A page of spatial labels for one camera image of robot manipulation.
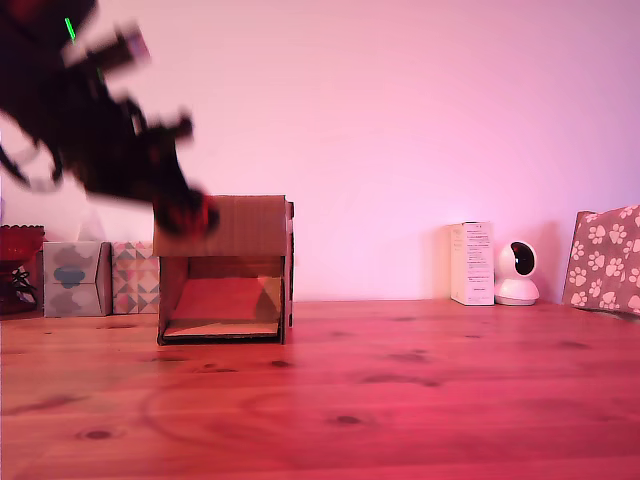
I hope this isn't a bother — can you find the red and black footbag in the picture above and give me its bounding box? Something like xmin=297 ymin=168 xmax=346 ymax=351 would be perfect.
xmin=152 ymin=191 xmax=222 ymax=237

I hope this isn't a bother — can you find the cardboard dice tower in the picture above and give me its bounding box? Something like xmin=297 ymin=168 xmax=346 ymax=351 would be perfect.
xmin=151 ymin=194 xmax=296 ymax=347

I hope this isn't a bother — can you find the white tissue sheet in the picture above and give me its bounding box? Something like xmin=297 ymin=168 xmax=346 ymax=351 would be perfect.
xmin=75 ymin=208 xmax=109 ymax=244

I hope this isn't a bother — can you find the triangle print tissue box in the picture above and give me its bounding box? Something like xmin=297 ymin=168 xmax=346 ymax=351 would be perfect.
xmin=110 ymin=241 xmax=161 ymax=316

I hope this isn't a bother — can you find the cloud print tissue box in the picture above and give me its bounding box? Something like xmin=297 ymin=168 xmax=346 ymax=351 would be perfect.
xmin=41 ymin=241 xmax=113 ymax=319

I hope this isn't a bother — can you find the red glass stemmed bowl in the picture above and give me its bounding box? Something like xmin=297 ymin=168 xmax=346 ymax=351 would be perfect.
xmin=0 ymin=224 xmax=46 ymax=317

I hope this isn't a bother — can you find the black ribbon bow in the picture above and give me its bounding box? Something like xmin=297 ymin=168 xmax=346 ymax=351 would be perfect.
xmin=7 ymin=268 xmax=40 ymax=307

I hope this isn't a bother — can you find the white printed carton box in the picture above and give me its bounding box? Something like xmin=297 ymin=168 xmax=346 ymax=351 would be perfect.
xmin=446 ymin=221 xmax=495 ymax=308

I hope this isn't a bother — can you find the paw print fabric bag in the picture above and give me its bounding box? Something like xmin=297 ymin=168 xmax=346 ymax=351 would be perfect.
xmin=560 ymin=204 xmax=640 ymax=318

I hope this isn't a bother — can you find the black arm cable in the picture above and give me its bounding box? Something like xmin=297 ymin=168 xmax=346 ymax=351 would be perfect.
xmin=0 ymin=143 xmax=32 ymax=190
xmin=24 ymin=143 xmax=67 ymax=194

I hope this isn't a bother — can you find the small white round camera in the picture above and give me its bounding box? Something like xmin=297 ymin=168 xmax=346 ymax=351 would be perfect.
xmin=493 ymin=241 xmax=542 ymax=308

